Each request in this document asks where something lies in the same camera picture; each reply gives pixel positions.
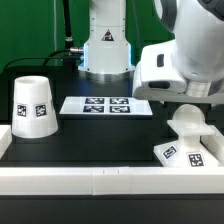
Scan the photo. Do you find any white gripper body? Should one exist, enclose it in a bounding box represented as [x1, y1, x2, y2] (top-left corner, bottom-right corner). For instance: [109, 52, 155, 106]
[132, 42, 224, 105]

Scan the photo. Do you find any white lamp bulb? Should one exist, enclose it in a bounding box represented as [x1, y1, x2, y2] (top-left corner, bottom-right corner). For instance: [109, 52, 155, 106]
[173, 104, 205, 122]

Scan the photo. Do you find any white lamp base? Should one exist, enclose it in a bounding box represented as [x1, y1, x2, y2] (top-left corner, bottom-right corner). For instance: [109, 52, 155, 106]
[154, 120, 220, 168]

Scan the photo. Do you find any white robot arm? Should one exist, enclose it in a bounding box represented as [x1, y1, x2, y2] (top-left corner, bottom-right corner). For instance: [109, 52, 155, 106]
[79, 0, 224, 104]

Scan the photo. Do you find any white lamp shade cone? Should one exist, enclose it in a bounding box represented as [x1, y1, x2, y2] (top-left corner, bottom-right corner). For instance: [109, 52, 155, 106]
[12, 76, 58, 138]

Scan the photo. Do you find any white marker tag plate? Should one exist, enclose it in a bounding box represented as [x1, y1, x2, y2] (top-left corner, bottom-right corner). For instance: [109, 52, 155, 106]
[60, 96, 153, 116]

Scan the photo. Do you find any white right wall bar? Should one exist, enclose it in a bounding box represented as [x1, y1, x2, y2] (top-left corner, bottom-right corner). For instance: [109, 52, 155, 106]
[201, 125, 224, 161]

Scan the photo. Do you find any white wall bar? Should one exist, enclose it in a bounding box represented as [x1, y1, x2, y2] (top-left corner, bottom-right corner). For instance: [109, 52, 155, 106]
[0, 125, 12, 159]
[0, 167, 224, 195]
[201, 125, 224, 161]

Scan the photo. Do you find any black cable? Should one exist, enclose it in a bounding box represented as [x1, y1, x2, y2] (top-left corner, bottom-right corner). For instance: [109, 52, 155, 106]
[2, 0, 84, 73]

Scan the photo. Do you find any white front wall bar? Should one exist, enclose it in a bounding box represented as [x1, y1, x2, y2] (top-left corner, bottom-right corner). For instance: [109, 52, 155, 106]
[0, 167, 224, 195]

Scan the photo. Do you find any white left wall bar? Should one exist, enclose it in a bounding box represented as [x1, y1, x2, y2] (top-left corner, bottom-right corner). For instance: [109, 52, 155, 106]
[0, 125, 12, 159]

